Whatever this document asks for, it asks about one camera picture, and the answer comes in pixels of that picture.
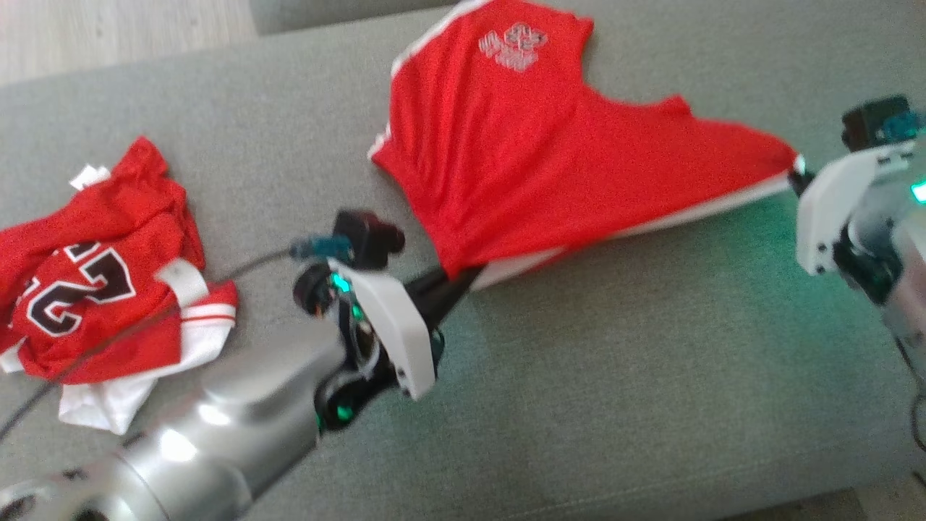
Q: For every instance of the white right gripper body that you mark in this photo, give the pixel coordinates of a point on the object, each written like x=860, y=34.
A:
x=825, y=210

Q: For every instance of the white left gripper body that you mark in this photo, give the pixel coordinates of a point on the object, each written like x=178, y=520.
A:
x=391, y=333

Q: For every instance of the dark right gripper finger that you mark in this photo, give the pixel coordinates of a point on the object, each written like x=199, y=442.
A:
x=801, y=179

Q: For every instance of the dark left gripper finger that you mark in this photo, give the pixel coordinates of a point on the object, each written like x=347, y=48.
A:
x=441, y=300

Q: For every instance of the red shorts with white stripes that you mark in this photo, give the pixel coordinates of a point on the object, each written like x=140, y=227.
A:
x=506, y=145

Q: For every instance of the red Bulls 23 jersey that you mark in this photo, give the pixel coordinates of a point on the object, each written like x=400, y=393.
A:
x=108, y=239

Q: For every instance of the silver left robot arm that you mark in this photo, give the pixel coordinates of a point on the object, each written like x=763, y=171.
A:
x=217, y=434

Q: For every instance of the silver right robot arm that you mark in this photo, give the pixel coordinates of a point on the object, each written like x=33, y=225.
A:
x=913, y=289

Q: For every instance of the large grey sofa seat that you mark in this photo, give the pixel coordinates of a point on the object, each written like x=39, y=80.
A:
x=615, y=376

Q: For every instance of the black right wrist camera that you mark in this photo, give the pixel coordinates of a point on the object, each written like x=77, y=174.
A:
x=864, y=119

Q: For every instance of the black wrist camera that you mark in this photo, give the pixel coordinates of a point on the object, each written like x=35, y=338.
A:
x=365, y=235
x=864, y=119

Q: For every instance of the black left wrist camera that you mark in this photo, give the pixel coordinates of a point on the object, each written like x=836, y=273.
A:
x=365, y=235

